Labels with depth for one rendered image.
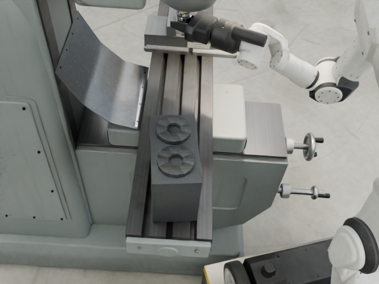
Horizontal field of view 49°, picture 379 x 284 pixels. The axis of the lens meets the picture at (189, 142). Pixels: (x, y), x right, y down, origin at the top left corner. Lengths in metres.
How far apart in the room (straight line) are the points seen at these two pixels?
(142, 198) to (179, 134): 0.23
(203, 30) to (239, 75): 1.81
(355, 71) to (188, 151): 0.53
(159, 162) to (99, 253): 1.09
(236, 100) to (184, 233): 0.65
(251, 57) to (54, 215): 1.10
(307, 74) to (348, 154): 1.51
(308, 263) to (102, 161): 0.84
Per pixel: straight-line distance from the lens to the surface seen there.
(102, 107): 1.43
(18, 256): 2.15
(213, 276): 1.72
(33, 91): 1.34
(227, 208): 1.85
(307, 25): 3.67
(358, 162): 2.74
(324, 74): 1.32
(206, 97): 1.43
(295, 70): 1.28
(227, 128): 1.50
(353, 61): 1.25
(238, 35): 1.20
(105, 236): 2.02
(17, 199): 1.83
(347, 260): 1.17
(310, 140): 1.72
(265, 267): 1.49
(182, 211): 1.09
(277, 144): 1.61
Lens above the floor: 1.99
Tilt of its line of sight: 51 degrees down
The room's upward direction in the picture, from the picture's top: 5 degrees clockwise
